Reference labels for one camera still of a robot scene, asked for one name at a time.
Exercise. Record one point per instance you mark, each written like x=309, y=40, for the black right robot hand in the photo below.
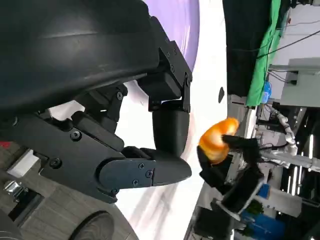
x=245, y=155

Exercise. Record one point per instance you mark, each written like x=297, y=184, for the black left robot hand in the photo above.
x=62, y=50

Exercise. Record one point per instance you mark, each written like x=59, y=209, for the orange and white bread roll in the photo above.
x=212, y=142

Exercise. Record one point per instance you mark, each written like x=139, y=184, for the blue bin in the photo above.
x=265, y=227

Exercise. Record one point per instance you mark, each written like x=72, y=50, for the lilac plate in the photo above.
x=185, y=25

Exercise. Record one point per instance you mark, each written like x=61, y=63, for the green cloth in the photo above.
x=265, y=62

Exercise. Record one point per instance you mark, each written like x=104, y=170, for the grey cabinet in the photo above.
x=305, y=85

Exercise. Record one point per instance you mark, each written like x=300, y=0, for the black backdrop cloth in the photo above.
x=240, y=50

